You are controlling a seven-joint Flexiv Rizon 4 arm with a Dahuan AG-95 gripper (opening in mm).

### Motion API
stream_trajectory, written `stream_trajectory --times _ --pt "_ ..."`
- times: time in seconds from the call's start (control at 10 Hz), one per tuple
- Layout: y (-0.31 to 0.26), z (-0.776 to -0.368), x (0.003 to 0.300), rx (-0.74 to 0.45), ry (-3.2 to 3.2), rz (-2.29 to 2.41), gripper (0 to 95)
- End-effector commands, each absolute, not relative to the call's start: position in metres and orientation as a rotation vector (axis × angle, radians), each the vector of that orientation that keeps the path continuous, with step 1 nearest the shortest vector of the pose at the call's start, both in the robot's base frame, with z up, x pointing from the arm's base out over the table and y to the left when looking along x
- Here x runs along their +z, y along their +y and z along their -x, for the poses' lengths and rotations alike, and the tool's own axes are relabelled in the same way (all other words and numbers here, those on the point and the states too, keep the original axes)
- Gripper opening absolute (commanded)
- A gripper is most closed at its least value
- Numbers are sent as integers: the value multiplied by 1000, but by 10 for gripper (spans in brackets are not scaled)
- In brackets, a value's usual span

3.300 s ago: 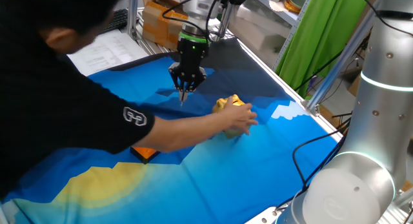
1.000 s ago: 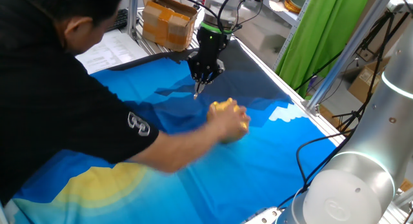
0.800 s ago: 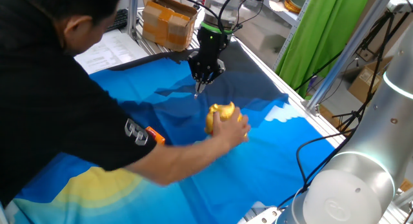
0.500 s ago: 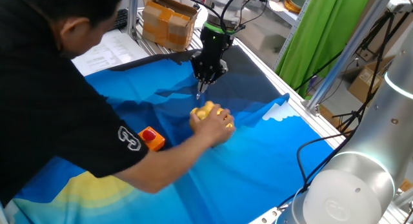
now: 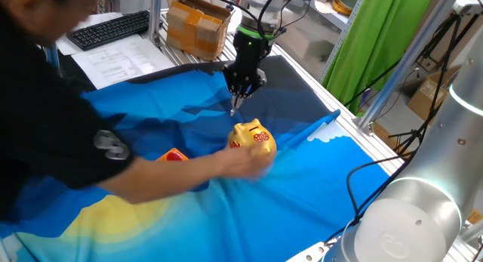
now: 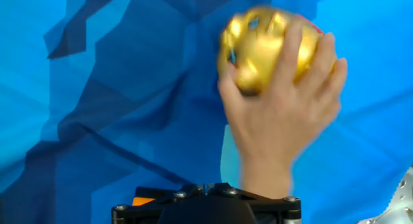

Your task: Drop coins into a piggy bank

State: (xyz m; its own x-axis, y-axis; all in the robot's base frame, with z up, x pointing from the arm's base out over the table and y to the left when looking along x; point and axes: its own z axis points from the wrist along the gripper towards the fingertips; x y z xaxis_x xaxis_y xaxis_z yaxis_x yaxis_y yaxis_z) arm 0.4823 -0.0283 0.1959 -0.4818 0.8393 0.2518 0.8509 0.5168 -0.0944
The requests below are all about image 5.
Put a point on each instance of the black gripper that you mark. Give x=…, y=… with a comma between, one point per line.
x=251, y=52

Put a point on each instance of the golden piggy bank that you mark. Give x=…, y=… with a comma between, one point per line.
x=249, y=137

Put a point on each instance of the blue mountain print cloth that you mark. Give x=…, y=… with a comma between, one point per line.
x=264, y=209

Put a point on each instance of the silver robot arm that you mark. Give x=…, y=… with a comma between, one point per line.
x=415, y=216

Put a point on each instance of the person's right forearm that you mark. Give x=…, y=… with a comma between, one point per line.
x=170, y=175

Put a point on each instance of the person's right hand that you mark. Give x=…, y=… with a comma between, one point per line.
x=245, y=164

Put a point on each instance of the taped cardboard box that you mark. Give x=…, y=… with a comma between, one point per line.
x=196, y=31

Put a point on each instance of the orange box red button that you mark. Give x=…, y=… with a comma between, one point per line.
x=171, y=155

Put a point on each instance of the white shelf rack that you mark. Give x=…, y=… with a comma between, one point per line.
x=332, y=16

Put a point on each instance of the printed paper sheet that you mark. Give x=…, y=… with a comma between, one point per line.
x=120, y=62

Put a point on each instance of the stacked ceramic plates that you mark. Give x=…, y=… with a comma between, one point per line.
x=345, y=3

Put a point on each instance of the green curtain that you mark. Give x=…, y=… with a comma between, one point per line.
x=377, y=35

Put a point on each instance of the black keyboard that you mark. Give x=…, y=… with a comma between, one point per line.
x=109, y=29

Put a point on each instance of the black tripod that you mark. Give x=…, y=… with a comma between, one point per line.
x=415, y=134

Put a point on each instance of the silver base mounting plate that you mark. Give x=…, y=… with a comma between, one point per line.
x=309, y=254

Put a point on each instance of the small cardboard box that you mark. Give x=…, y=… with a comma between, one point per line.
x=424, y=99

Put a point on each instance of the person in black shirt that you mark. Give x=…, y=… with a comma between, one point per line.
x=37, y=103

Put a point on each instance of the aluminium frame post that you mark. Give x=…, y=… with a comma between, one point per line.
x=53, y=56
x=155, y=16
x=407, y=58

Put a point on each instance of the aluminium table edge rail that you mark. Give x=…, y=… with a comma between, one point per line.
x=377, y=148

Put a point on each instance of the grey mounted camera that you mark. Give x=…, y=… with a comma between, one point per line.
x=466, y=3

